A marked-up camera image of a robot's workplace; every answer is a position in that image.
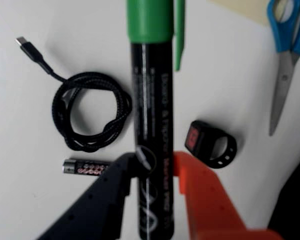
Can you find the wide beige masking tape strip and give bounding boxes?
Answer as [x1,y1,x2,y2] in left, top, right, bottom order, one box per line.
[205,0,271,27]

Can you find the navy gripper finger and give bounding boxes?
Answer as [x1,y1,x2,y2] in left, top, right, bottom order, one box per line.
[37,152,141,240]

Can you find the black braided usb cable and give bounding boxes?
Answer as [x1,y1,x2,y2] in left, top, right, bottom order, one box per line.
[14,36,134,154]

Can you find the green capped black marker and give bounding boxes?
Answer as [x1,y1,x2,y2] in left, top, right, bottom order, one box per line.
[125,0,186,240]

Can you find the blue handled scissors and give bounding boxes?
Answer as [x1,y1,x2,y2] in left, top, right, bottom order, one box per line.
[265,0,300,137]

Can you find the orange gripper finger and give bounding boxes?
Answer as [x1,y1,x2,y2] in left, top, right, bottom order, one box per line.
[173,151,283,240]

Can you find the black ring device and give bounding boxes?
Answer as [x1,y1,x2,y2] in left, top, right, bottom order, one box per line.
[184,119,238,169]

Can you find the black aa battery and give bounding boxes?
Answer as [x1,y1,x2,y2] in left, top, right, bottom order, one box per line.
[62,157,114,176]

